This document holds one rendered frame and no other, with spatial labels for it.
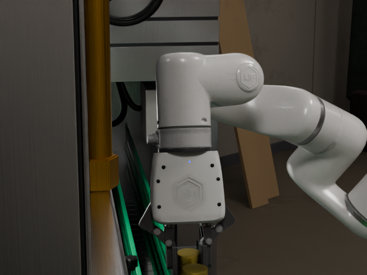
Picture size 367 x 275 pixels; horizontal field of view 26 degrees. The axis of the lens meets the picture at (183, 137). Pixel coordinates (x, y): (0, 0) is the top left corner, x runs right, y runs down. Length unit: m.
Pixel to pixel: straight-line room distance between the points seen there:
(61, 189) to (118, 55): 1.63
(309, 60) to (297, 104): 5.21
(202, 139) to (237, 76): 0.10
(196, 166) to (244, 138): 3.84
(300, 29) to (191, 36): 4.31
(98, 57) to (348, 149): 0.76
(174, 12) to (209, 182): 0.98
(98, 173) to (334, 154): 0.73
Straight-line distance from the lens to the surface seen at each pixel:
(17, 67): 0.37
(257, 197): 4.96
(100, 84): 0.59
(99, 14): 0.58
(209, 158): 1.09
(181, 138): 1.07
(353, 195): 1.33
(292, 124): 1.22
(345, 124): 1.28
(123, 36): 2.01
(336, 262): 4.19
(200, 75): 1.08
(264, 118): 1.24
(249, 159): 4.93
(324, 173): 1.31
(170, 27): 2.02
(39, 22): 0.37
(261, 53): 5.97
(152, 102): 2.14
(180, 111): 1.07
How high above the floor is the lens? 1.58
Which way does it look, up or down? 14 degrees down
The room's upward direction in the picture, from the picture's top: straight up
